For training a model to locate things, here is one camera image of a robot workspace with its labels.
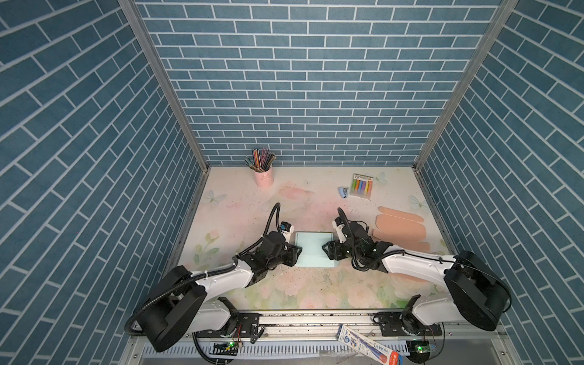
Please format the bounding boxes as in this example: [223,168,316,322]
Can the mint green paper box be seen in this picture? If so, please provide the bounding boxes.
[294,232,339,269]

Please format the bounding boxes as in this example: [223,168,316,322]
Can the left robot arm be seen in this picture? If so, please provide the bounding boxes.
[124,203,302,352]

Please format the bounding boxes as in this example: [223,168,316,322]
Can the flat pink paper box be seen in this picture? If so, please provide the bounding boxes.
[373,207,430,252]

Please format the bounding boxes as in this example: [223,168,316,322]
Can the white red toothpaste box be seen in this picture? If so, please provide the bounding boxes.
[337,325,403,365]

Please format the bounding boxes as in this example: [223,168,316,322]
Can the clear case of markers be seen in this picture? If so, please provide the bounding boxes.
[349,173,374,199]

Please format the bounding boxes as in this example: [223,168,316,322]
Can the pink pencil cup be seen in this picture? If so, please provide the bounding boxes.
[254,167,274,188]

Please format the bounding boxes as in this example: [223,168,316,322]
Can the bundle of coloured pencils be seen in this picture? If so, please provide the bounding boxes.
[244,148,277,173]

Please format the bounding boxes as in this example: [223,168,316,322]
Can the left green circuit board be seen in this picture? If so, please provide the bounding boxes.
[210,342,240,357]

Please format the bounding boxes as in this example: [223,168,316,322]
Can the green circuit board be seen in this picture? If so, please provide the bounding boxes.
[406,340,432,364]
[210,342,240,357]

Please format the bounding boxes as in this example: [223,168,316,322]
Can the right green circuit board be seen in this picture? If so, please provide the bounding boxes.
[406,340,432,364]

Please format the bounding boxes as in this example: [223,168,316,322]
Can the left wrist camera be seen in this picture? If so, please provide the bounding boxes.
[278,221,294,243]

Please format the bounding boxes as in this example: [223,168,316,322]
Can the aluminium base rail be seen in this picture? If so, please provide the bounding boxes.
[121,310,520,364]

